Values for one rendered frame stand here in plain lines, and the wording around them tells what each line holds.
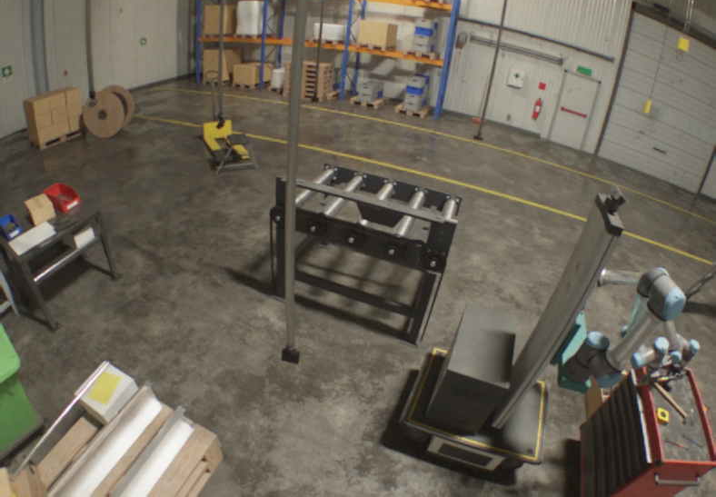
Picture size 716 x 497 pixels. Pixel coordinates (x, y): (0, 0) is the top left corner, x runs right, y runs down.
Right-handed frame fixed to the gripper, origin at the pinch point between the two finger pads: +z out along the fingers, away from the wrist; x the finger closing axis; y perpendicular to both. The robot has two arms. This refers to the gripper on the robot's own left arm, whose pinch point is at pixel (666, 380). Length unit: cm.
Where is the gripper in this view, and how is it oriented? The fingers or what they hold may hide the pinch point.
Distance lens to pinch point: 255.4
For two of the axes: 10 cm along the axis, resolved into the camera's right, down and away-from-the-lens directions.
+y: 9.9, 0.7, 0.9
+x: -0.4, -5.3, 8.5
